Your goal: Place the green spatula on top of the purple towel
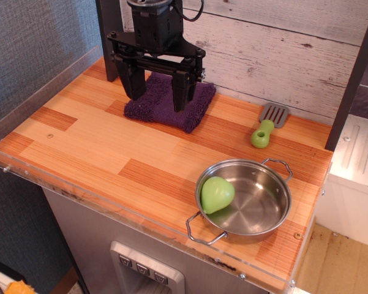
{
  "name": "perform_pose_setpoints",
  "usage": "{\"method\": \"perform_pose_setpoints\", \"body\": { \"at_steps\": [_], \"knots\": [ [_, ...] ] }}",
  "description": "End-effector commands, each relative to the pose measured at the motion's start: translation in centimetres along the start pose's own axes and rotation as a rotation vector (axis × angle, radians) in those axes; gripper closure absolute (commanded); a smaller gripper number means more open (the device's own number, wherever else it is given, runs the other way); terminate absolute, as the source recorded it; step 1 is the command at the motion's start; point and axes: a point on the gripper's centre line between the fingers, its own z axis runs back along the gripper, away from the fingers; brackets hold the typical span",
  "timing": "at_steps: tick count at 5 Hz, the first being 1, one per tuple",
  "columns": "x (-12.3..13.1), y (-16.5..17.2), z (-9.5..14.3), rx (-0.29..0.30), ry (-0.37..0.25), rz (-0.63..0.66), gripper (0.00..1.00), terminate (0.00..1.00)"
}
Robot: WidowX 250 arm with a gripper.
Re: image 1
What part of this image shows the grey toy fridge cabinet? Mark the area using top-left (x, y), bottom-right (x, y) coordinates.
top-left (43, 189), bottom-right (265, 293)

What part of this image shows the clear acrylic guard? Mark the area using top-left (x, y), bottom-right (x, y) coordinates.
top-left (0, 47), bottom-right (331, 293)

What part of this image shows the stainless steel pot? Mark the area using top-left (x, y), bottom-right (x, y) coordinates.
top-left (186, 159), bottom-right (293, 246)

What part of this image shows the dark right shelf post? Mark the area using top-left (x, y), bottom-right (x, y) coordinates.
top-left (325, 27), bottom-right (368, 151)

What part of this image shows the white toy sink unit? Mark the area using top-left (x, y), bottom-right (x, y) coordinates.
top-left (315, 115), bottom-right (368, 245)

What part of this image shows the purple folded towel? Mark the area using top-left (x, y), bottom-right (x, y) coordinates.
top-left (124, 73), bottom-right (216, 134)

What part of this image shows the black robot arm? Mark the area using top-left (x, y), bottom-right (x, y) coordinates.
top-left (108, 0), bottom-right (206, 112)

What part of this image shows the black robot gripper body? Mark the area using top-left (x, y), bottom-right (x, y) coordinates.
top-left (108, 3), bottom-right (206, 82)

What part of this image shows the dark shelf post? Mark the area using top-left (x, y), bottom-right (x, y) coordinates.
top-left (96, 0), bottom-right (123, 82)
top-left (325, 27), bottom-right (368, 151)

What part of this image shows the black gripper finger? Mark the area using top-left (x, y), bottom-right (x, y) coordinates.
top-left (171, 70), bottom-right (197, 112)
top-left (113, 55), bottom-right (146, 100)

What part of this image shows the orange object at corner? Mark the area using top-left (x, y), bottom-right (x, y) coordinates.
top-left (4, 281), bottom-right (36, 294)

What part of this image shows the green toy pear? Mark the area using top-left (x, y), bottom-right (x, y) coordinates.
top-left (201, 176), bottom-right (235, 214)

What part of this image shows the green handled grey spatula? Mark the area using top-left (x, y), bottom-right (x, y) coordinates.
top-left (250, 103), bottom-right (290, 149)

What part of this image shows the dark left shelf post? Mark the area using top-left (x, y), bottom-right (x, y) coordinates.
top-left (96, 0), bottom-right (123, 82)

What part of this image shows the silver dispenser button panel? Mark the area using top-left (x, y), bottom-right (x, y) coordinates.
top-left (110, 241), bottom-right (186, 293)

